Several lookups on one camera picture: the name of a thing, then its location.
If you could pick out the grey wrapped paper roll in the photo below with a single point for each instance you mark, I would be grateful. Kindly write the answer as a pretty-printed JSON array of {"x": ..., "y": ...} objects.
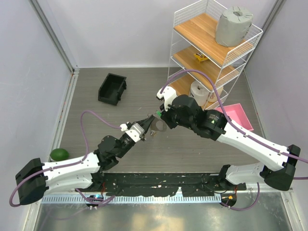
[{"x": 233, "y": 26}]

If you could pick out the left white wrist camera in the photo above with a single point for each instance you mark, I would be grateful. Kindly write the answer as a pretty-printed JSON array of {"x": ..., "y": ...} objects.
[{"x": 135, "y": 132}]

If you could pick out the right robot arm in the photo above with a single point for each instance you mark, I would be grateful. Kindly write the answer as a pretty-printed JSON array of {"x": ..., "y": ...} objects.
[{"x": 276, "y": 166}]

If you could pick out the white toilet paper roll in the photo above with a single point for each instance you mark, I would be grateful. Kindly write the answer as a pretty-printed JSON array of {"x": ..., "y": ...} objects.
[{"x": 199, "y": 93}]

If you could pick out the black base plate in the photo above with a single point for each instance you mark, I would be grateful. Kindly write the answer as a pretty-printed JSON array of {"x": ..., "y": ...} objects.
[{"x": 157, "y": 184}]

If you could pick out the green lime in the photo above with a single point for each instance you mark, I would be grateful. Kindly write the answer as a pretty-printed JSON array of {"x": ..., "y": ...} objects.
[{"x": 59, "y": 154}]

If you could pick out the white cable duct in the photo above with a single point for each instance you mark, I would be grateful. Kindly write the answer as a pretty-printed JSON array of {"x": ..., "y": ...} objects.
[{"x": 177, "y": 198}]

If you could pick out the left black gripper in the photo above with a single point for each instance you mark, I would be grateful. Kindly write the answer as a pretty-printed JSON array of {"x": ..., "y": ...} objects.
[{"x": 146, "y": 123}]

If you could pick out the beige cup with print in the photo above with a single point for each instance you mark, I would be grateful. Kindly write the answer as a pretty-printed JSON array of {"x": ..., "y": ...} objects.
[{"x": 213, "y": 97}]

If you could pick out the black plastic bin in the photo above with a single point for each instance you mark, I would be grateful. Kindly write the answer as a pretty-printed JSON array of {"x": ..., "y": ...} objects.
[{"x": 112, "y": 88}]

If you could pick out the yellow toy car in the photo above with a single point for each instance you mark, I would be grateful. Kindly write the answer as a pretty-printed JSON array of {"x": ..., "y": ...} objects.
[{"x": 200, "y": 57}]

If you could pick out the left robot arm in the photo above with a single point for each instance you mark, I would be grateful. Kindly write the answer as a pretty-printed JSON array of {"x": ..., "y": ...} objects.
[{"x": 37, "y": 179}]

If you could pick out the pink plastic tray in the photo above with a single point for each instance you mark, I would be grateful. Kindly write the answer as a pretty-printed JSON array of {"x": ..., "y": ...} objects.
[{"x": 236, "y": 113}]

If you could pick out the white wire wooden shelf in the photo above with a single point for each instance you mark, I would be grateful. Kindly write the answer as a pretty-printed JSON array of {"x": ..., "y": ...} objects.
[{"x": 194, "y": 32}]

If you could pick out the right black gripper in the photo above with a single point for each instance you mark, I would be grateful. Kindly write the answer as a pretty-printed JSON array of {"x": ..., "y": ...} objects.
[{"x": 166, "y": 116}]

